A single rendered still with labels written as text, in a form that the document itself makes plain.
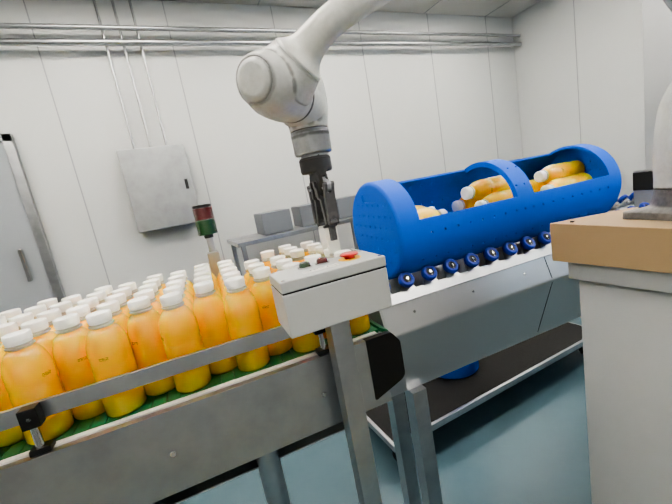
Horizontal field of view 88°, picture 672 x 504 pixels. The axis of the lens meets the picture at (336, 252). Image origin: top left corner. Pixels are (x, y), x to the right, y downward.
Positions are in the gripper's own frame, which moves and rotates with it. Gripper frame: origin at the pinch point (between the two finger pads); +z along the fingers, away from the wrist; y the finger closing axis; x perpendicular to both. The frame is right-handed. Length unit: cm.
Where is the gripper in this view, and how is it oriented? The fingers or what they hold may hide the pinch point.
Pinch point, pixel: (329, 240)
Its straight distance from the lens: 86.2
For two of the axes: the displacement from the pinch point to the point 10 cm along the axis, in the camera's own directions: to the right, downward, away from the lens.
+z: 1.8, 9.7, 1.8
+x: -9.1, 2.3, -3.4
